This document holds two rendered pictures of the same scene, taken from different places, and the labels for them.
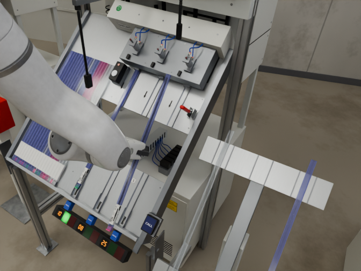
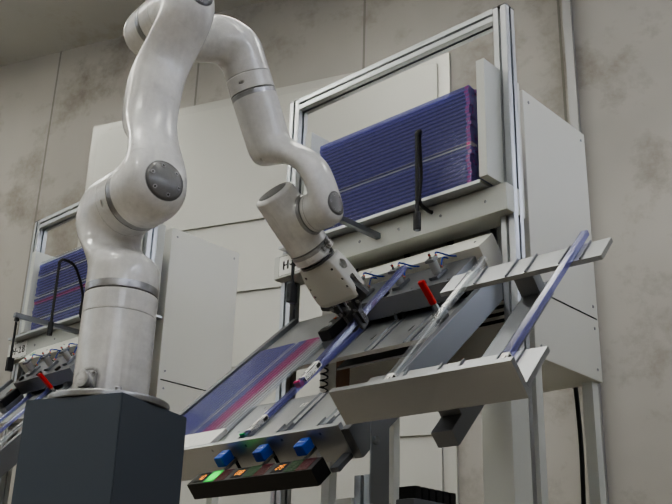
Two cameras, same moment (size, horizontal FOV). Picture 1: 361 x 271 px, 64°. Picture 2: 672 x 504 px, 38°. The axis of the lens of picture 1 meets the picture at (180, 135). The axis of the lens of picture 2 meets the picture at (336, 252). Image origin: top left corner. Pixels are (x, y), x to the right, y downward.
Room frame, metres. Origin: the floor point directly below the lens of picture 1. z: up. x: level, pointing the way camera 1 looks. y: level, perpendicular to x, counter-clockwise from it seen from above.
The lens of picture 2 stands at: (-1.18, -0.31, 0.37)
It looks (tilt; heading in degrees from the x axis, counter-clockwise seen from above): 22 degrees up; 14
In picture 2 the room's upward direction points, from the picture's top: 2 degrees clockwise
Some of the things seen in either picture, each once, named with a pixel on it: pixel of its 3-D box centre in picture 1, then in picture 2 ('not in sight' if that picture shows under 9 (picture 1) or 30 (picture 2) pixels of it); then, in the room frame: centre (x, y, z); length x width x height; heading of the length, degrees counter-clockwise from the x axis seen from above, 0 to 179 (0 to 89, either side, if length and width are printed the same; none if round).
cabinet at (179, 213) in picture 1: (161, 172); not in sight; (1.24, 0.09, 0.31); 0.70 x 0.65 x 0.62; 61
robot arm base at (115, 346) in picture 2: not in sight; (115, 352); (0.21, 0.42, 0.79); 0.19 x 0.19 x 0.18
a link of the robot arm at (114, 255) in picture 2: not in sight; (119, 236); (0.23, 0.44, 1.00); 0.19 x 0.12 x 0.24; 55
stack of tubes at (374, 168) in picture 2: not in sight; (405, 170); (1.10, 0.10, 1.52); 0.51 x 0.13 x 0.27; 61
